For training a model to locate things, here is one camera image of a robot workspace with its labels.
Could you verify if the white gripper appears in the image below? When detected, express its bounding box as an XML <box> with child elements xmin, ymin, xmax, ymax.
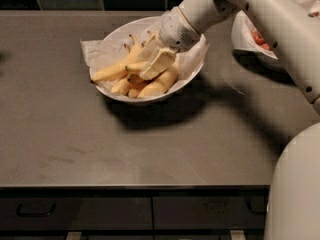
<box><xmin>137</xmin><ymin>7</ymin><xmax>201</xmax><ymax>80</ymax></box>

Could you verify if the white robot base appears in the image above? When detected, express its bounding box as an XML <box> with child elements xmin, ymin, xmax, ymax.
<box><xmin>264</xmin><ymin>123</ymin><xmax>320</xmax><ymax>240</ymax></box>

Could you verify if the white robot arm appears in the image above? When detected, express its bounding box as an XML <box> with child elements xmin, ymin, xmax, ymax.
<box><xmin>139</xmin><ymin>0</ymin><xmax>320</xmax><ymax>113</ymax></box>

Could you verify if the orange tinted banana middle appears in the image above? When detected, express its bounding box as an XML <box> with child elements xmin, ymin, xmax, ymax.
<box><xmin>127</xmin><ymin>73</ymin><xmax>148</xmax><ymax>87</ymax></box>

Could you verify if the white bowl with bananas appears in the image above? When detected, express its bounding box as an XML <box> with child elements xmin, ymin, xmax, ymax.
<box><xmin>88</xmin><ymin>15</ymin><xmax>208</xmax><ymax>104</ymax></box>

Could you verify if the long yellow banana left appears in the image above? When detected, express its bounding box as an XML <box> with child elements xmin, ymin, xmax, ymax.
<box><xmin>91</xmin><ymin>34</ymin><xmax>142</xmax><ymax>84</ymax></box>

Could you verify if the small banana bottom centre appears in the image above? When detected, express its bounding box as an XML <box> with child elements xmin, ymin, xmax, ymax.
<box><xmin>128</xmin><ymin>83</ymin><xmax>146</xmax><ymax>98</ymax></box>

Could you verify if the small yellow banana lower left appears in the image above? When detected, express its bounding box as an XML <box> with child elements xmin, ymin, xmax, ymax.
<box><xmin>111</xmin><ymin>78</ymin><xmax>131</xmax><ymax>96</ymax></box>

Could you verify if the white paper bowl liner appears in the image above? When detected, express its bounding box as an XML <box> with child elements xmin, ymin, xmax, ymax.
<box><xmin>80</xmin><ymin>17</ymin><xmax>211</xmax><ymax>96</ymax></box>

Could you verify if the paper liner strawberry bowl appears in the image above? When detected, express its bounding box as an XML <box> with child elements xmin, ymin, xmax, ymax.
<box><xmin>231</xmin><ymin>0</ymin><xmax>320</xmax><ymax>63</ymax></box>

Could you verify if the white bowl with strawberries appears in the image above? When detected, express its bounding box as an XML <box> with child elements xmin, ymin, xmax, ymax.
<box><xmin>231</xmin><ymin>11</ymin><xmax>285</xmax><ymax>73</ymax></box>

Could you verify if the pile of red strawberries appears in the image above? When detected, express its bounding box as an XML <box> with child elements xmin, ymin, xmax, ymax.
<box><xmin>251</xmin><ymin>31</ymin><xmax>271</xmax><ymax>50</ymax></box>

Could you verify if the right dark drawer front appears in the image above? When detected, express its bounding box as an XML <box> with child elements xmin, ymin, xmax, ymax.
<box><xmin>153</xmin><ymin>196</ymin><xmax>265</xmax><ymax>230</ymax></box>

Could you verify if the dark drawer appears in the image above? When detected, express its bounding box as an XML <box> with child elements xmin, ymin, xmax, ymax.
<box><xmin>153</xmin><ymin>196</ymin><xmax>265</xmax><ymax>230</ymax></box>
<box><xmin>0</xmin><ymin>197</ymin><xmax>152</xmax><ymax>231</ymax></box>

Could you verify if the left dark drawer front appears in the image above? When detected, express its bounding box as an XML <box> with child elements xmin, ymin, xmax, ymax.
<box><xmin>0</xmin><ymin>197</ymin><xmax>152</xmax><ymax>231</ymax></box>

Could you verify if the right black drawer handle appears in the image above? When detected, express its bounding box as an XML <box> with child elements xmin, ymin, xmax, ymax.
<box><xmin>245</xmin><ymin>200</ymin><xmax>268</xmax><ymax>216</ymax></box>

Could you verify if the black drawer handle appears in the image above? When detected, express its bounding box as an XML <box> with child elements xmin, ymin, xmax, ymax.
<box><xmin>245</xmin><ymin>200</ymin><xmax>268</xmax><ymax>216</ymax></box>
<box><xmin>16</xmin><ymin>202</ymin><xmax>56</xmax><ymax>218</ymax></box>

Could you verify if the left black drawer handle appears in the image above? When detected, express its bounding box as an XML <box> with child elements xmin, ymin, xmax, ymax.
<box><xmin>16</xmin><ymin>202</ymin><xmax>56</xmax><ymax>218</ymax></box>

